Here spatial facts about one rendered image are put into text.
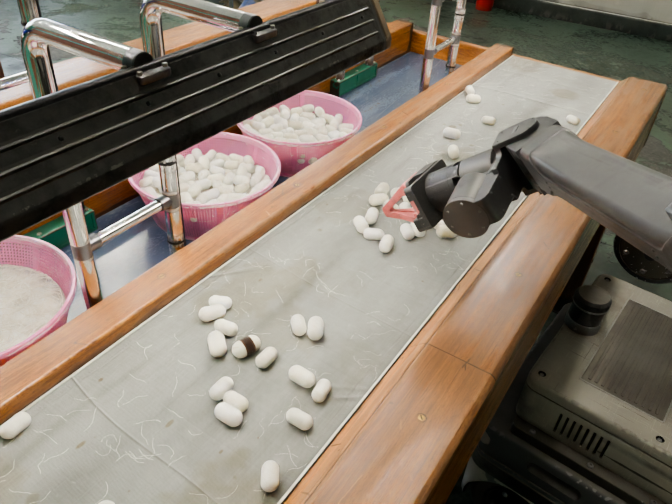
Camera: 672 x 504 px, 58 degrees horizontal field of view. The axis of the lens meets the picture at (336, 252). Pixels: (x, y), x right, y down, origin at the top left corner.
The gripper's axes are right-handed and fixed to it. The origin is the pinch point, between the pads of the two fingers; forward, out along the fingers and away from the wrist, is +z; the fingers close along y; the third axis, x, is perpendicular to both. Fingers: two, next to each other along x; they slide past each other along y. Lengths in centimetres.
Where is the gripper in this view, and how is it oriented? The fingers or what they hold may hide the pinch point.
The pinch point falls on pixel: (388, 210)
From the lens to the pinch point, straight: 89.9
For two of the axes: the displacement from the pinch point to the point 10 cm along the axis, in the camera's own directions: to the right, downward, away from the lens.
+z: -6.8, 2.3, 7.0
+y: -5.4, 4.8, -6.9
